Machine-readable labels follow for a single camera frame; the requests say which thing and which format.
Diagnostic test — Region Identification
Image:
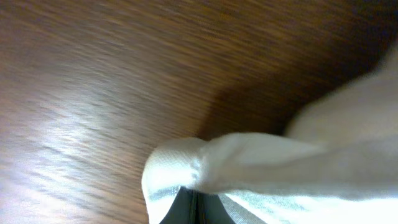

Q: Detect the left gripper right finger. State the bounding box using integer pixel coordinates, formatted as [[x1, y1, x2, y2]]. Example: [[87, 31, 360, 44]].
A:
[[196, 193, 235, 224]]

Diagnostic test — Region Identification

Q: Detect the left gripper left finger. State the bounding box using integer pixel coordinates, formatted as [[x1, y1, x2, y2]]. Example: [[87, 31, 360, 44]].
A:
[[160, 187, 197, 224]]

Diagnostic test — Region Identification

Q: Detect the white t-shirt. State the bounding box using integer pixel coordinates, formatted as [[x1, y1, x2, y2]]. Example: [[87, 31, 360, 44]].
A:
[[141, 45, 397, 223]]

